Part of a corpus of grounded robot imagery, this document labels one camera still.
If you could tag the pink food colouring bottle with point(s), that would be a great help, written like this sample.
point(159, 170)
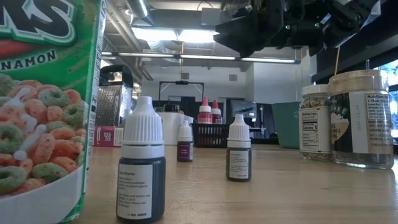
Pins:
point(205, 116)

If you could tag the red food colouring bottle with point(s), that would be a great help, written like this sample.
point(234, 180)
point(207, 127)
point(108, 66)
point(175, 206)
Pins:
point(216, 118)

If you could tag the black slotted plastic basket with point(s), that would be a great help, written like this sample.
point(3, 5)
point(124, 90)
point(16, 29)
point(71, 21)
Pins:
point(211, 137)

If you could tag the black-lidded spice jar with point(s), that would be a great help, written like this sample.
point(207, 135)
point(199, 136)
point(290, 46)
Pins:
point(171, 108)

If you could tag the purple dropper bottle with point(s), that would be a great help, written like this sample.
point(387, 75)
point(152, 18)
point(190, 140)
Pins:
point(185, 149)

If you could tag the dark green dropper bottle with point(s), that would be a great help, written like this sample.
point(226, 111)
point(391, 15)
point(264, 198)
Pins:
point(238, 161)

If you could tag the teal plastic bin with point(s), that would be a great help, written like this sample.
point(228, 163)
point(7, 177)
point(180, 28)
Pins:
point(286, 124)

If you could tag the dark blue dropper bottle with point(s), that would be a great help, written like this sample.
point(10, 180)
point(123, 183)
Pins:
point(141, 186)

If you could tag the pink cereal box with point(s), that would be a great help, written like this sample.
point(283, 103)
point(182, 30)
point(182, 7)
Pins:
point(107, 137)

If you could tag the white-lidded seasoning jar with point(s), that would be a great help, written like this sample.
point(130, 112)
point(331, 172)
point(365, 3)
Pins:
point(314, 130)

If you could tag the tan-lidded seasoning jar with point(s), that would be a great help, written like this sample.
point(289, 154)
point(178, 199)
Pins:
point(354, 124)

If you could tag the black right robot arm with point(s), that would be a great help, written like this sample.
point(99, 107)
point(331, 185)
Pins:
point(295, 25)

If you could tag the green-lidded spice jar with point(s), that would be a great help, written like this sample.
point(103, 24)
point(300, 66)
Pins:
point(159, 109)

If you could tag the black background machine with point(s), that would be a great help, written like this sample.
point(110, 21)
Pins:
point(245, 109)

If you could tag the long ceiling light bar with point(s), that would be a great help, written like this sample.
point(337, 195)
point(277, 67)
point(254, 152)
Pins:
point(149, 55)

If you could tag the metal box grater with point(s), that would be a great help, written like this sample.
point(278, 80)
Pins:
point(112, 102)

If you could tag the green Apple Jacks box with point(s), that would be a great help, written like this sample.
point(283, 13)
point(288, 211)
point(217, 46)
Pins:
point(46, 93)

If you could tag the black frame stand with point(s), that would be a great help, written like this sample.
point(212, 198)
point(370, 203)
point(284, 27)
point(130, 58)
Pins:
point(182, 82)

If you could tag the silver spiral duct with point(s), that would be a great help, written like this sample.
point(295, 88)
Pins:
point(138, 7)

